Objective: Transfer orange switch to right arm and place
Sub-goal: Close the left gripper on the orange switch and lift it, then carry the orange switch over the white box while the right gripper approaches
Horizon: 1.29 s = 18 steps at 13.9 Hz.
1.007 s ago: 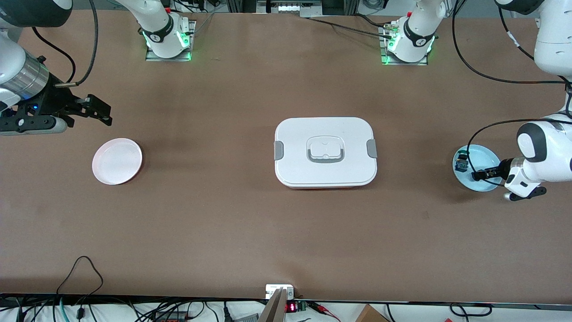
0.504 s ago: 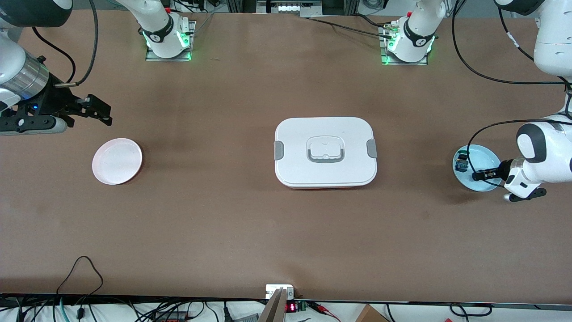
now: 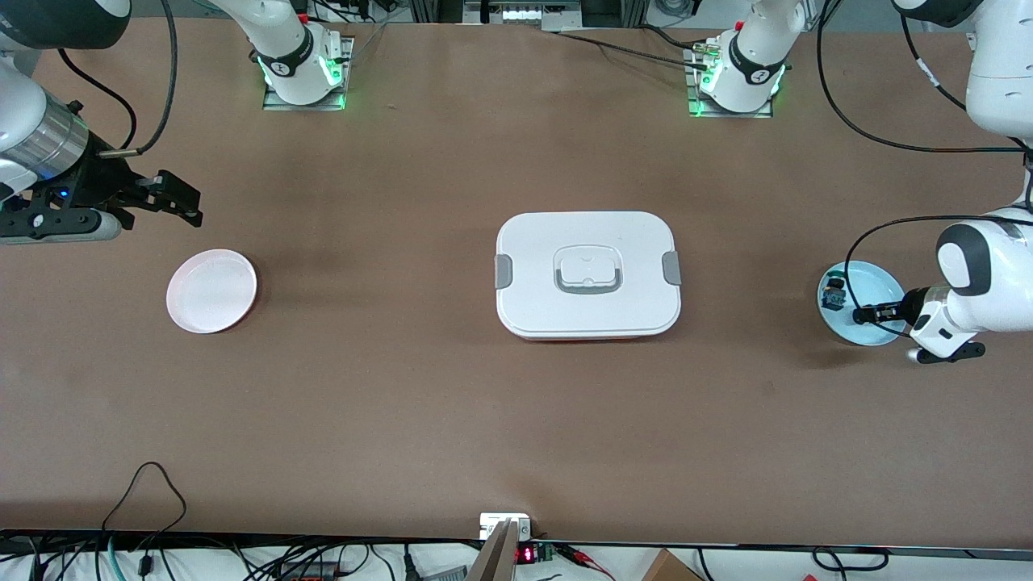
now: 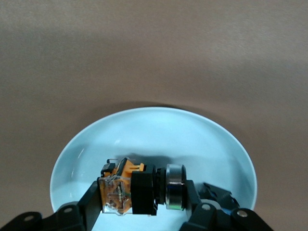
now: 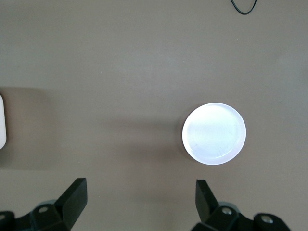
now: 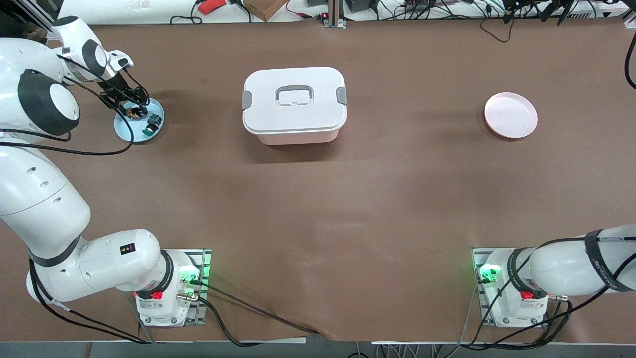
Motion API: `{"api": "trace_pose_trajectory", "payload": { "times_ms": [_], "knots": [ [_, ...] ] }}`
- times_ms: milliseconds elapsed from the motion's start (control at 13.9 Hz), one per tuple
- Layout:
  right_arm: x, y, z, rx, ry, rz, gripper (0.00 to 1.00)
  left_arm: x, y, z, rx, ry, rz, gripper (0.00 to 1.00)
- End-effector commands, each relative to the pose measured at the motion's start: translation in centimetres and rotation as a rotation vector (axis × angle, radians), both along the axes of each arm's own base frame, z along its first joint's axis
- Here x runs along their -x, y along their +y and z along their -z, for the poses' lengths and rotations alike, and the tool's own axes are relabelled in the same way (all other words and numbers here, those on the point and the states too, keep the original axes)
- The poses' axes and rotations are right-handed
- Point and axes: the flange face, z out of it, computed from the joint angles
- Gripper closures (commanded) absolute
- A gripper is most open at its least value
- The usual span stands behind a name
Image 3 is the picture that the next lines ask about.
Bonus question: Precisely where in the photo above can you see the aluminium frame rack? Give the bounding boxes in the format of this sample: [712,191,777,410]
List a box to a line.
[410,0,648,33]

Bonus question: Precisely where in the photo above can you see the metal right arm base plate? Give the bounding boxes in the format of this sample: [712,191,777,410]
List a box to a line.
[262,36,355,112]

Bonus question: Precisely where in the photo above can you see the black cable across table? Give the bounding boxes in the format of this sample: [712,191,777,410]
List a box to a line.
[542,24,721,70]

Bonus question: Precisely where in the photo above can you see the white lidded lunch box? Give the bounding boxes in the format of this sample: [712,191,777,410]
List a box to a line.
[494,211,683,341]

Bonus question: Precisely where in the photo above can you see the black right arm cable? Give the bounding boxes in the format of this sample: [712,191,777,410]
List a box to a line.
[56,0,179,159]

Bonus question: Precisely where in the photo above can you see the small white bracket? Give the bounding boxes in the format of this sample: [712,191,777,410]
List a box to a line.
[479,512,534,541]

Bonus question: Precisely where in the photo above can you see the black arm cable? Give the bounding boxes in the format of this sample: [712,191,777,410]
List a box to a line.
[56,0,179,159]
[815,0,1033,340]

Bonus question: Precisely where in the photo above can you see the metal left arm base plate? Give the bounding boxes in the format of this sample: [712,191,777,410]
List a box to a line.
[685,44,776,120]

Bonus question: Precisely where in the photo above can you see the light blue round plate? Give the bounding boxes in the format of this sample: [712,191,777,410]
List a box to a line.
[817,260,910,347]

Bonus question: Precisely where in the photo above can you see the thin black looped cable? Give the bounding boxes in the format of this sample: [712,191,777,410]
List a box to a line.
[101,461,188,535]

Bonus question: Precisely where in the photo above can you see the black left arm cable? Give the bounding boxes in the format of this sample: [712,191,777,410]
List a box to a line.
[815,0,1033,340]

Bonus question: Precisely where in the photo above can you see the grey camera stand beam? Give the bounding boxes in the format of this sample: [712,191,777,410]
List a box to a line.
[466,520,520,581]

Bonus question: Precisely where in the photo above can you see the red clip leads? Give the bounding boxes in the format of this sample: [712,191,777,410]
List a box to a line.
[557,544,617,581]

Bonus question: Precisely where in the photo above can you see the black coiled cable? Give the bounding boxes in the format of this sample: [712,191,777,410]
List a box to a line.
[810,546,891,573]

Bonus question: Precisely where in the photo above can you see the brown cardboard box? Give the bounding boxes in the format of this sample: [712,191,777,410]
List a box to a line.
[641,549,705,581]

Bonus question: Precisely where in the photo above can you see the pink round plate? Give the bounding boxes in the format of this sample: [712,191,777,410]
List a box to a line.
[165,249,259,335]

